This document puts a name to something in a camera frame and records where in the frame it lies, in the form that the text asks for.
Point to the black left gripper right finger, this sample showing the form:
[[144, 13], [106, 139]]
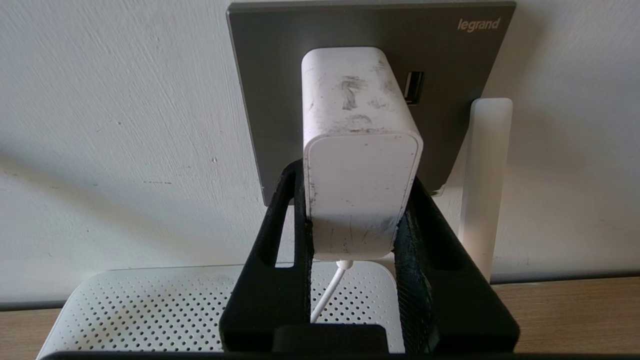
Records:
[[460, 310]]

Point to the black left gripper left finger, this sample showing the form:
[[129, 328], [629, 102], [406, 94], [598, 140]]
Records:
[[260, 310]]

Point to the white power adapter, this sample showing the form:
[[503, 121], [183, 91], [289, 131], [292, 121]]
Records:
[[360, 175]]

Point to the white router with antennas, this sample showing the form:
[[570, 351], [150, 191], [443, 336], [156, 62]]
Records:
[[150, 310]]

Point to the grey wall socket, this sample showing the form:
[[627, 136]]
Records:
[[270, 75]]

